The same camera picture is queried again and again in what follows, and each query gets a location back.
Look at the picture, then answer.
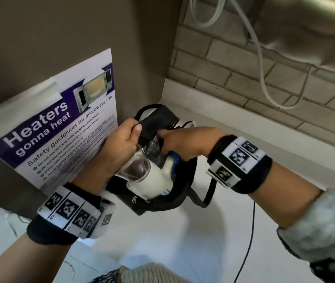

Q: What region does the person's right hand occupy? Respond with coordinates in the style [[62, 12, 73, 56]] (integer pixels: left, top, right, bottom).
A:
[[157, 126, 227, 162]]

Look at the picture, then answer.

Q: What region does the person's left hand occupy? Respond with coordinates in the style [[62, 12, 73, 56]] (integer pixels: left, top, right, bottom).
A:
[[73, 118, 143, 195]]

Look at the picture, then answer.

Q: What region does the black fabric bag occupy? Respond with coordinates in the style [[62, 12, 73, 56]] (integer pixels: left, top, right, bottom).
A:
[[105, 104, 217, 216]]

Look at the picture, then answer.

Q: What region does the white and blue hair dryer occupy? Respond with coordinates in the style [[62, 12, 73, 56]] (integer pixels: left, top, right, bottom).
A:
[[116, 144, 183, 202]]

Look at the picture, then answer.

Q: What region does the person's right forearm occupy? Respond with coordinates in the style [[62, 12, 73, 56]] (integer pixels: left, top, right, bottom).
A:
[[248, 162, 324, 229]]

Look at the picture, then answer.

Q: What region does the person's left forearm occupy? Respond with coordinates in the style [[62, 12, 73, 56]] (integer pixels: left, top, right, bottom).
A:
[[0, 232, 71, 283]]

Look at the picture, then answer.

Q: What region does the person's light right sleeve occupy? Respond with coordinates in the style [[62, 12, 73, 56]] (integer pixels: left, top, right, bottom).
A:
[[276, 188, 335, 263]]

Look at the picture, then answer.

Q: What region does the stainless steel hand dryer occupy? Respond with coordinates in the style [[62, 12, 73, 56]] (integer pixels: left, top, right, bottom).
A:
[[253, 0, 335, 74]]

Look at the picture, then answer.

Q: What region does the right black wristband with markers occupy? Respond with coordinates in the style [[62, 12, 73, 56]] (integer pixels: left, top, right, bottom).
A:
[[206, 135, 273, 194]]

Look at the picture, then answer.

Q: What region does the black wristband with markers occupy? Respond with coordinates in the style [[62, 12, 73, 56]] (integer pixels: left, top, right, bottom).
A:
[[206, 135, 273, 194], [26, 182, 103, 246]]

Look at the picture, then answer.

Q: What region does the white and purple microwave poster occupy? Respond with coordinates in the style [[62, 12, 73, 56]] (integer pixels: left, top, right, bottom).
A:
[[0, 48, 118, 192]]

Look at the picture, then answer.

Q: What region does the left black wristband with markers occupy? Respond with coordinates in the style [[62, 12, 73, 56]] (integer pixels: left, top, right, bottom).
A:
[[26, 182, 103, 246]]

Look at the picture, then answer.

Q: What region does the beige knit garment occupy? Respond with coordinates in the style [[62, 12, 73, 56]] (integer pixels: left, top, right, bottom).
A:
[[120, 263, 191, 283]]

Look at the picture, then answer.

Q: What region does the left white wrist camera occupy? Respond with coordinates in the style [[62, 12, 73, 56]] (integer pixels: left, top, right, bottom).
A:
[[89, 198, 116, 240]]

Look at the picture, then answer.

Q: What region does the white cable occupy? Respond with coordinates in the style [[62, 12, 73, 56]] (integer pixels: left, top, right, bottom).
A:
[[189, 0, 314, 110]]

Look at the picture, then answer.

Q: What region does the thin black camera cable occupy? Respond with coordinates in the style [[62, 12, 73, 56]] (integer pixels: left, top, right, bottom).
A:
[[233, 201, 256, 283]]

